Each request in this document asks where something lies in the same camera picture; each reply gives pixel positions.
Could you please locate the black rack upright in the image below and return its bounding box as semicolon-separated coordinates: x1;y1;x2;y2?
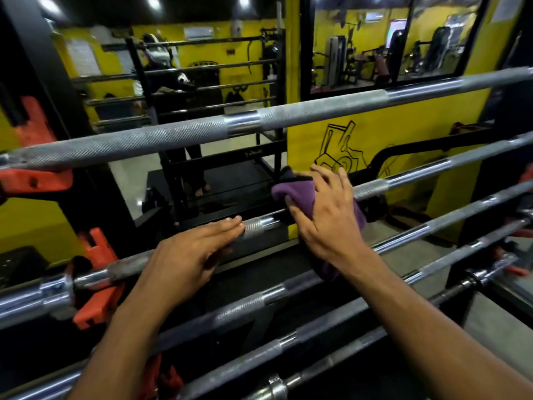
446;33;533;290
0;0;140;288

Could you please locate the long knurled steel barbell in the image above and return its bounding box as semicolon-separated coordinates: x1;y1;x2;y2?
0;179;533;400

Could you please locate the purple cleaning cloth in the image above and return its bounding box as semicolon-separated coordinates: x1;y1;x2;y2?
271;166;368;281

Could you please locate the steel barbell with end sleeve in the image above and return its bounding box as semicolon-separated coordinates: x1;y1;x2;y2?
246;252;520;400

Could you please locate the person's right hand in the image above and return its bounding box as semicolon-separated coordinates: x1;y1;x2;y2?
285;164;368;272

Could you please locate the large orange rack hook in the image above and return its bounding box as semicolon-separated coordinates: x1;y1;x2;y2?
0;96;74;195

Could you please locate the thick knurled steel barbell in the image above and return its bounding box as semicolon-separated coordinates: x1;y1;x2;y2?
0;66;533;172

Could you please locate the thin knurled steel barbell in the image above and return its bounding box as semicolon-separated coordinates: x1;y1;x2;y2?
177;216;533;400

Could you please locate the white wall poster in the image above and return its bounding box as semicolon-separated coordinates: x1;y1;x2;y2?
491;0;526;24

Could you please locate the person's right forearm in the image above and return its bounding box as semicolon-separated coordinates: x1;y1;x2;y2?
339;250;533;400

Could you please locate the black curved bar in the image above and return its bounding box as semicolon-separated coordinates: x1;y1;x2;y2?
349;128;497;186

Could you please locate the person's left forearm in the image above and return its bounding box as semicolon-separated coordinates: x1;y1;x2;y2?
67;287;177;400

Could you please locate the person's left hand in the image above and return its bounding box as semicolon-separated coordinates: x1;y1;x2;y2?
137;216;246;318

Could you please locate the large wall mirror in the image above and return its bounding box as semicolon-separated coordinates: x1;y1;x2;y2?
49;16;289;231

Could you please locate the black framed wall mirror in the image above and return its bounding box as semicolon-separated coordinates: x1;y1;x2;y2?
301;0;492;100

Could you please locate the steel barbell with chrome collar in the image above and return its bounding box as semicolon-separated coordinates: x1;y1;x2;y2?
0;131;533;330

